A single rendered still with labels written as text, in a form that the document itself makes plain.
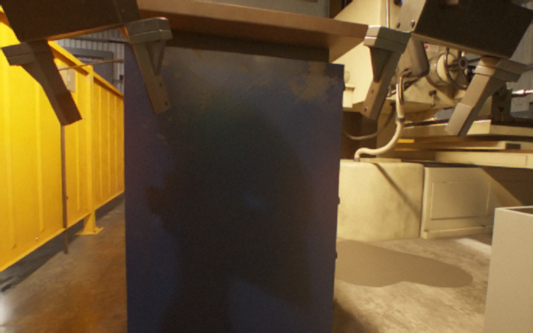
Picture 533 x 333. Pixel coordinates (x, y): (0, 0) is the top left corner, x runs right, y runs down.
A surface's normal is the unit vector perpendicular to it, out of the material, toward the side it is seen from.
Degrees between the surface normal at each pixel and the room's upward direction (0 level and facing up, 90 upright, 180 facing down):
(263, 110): 90
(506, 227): 90
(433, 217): 90
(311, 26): 90
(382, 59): 113
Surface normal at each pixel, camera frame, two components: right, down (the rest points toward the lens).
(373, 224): 0.03, 0.07
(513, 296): -0.96, 0.00
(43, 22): -0.07, 0.46
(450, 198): 0.27, 0.07
